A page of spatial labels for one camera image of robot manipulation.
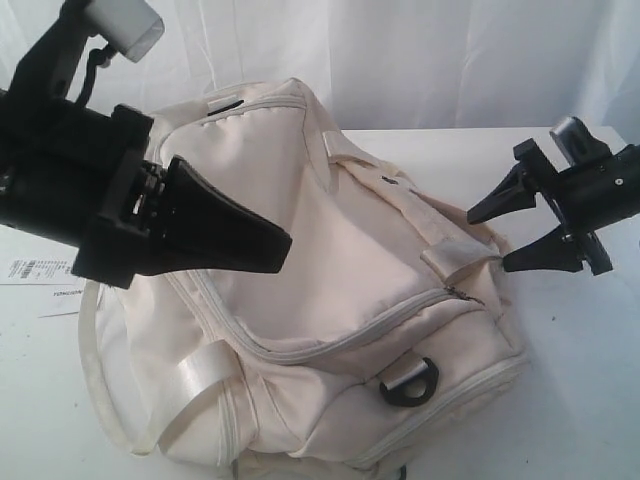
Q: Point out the cream duffel bag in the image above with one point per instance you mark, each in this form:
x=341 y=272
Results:
x=390 y=319

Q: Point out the white backdrop curtain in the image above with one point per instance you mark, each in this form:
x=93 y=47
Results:
x=401 y=64

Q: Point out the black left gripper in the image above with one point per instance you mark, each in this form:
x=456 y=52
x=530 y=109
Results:
x=78 y=177

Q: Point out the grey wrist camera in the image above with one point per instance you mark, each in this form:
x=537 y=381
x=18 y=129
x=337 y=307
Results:
x=131 y=27
x=574 y=140

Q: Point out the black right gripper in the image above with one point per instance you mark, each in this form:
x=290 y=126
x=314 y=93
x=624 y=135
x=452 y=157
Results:
x=585 y=198

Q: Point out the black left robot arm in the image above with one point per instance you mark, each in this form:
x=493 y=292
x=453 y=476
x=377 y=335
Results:
x=64 y=62

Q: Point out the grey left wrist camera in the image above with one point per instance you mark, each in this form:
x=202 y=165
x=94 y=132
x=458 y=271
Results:
x=131 y=27

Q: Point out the white brand hang tag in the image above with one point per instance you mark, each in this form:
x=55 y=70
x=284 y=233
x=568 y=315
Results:
x=62 y=302

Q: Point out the white barcode hang tag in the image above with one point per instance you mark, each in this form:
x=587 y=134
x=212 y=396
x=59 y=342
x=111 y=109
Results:
x=38 y=272

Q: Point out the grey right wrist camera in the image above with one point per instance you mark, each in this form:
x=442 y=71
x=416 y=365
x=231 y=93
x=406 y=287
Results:
x=574 y=140

